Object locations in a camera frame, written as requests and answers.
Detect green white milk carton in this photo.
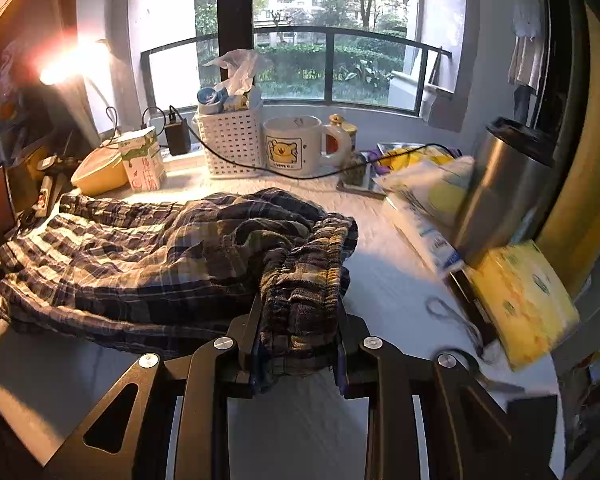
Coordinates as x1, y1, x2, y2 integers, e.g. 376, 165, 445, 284
117, 127, 166, 192

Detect white plastic bag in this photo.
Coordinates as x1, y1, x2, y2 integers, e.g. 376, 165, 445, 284
204, 49, 272, 96

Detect yellow tissue pack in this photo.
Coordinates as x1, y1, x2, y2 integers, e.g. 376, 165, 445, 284
467, 240, 580, 370

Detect hanging grey clothes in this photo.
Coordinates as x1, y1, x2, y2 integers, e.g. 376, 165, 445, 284
508, 0, 545, 91

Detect black scissors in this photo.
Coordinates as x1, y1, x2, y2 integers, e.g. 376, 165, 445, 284
424, 296, 527, 395

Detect white blue wipes pack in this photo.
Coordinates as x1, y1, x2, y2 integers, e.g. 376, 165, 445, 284
375, 156, 475, 280

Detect white perforated plastic basket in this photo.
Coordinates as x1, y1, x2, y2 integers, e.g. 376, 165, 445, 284
195, 105, 265, 179

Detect white quilted table cloth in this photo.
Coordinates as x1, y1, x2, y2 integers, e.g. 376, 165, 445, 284
0, 188, 557, 479

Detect black balcony railing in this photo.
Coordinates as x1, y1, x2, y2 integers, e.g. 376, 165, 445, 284
140, 25, 452, 116

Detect stainless steel tumbler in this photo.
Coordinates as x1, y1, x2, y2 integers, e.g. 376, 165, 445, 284
452, 117, 555, 268

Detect white bear mug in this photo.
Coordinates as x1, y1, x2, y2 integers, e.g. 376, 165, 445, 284
262, 115, 351, 178

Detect plaid flannel pants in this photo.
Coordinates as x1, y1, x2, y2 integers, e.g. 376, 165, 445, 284
0, 188, 358, 376

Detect black power adapter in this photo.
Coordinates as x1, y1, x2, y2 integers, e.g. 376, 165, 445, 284
164, 119, 192, 156

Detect black charging cable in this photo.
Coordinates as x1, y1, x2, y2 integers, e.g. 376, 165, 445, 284
166, 104, 464, 181

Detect yellow lidded food container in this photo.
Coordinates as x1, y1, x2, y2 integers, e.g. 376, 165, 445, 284
71, 148, 129, 196

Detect yellow plastic bag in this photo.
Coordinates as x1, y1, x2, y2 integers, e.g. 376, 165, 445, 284
378, 146, 454, 172

